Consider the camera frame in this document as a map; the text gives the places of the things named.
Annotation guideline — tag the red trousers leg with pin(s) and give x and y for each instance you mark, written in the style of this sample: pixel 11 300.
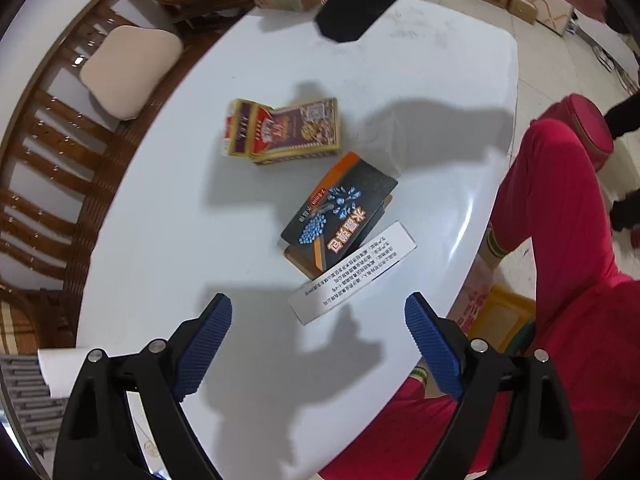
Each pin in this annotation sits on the red trousers leg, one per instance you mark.
pixel 587 313

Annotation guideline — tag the yellow trash bin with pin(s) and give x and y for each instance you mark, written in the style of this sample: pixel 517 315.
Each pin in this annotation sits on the yellow trash bin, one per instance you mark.
pixel 506 321

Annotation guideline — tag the white text medicine box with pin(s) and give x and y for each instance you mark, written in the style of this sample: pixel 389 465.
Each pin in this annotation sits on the white text medicine box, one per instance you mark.
pixel 356 272

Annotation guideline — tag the wooden bench chair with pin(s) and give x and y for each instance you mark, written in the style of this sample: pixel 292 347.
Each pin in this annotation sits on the wooden bench chair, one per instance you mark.
pixel 63 157

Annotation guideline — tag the gold purple snack box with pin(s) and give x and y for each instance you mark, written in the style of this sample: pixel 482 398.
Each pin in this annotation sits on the gold purple snack box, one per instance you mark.
pixel 266 135

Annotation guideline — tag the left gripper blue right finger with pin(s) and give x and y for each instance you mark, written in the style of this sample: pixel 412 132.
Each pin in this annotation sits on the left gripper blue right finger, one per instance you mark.
pixel 441 344

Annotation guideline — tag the red round stool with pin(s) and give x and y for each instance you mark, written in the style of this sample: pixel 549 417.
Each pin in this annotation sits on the red round stool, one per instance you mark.
pixel 587 122

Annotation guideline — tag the white radiator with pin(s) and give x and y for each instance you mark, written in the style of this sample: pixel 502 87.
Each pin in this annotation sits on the white radiator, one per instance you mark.
pixel 37 413

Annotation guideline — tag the black orange box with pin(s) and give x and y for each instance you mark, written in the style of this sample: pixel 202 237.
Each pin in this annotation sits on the black orange box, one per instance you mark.
pixel 337 216

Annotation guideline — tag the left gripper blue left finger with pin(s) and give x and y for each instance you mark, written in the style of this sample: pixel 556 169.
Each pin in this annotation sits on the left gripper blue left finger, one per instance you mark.
pixel 195 344

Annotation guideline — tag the beige chair cushion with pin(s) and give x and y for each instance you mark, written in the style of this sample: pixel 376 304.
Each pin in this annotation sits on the beige chair cushion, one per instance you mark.
pixel 128 66

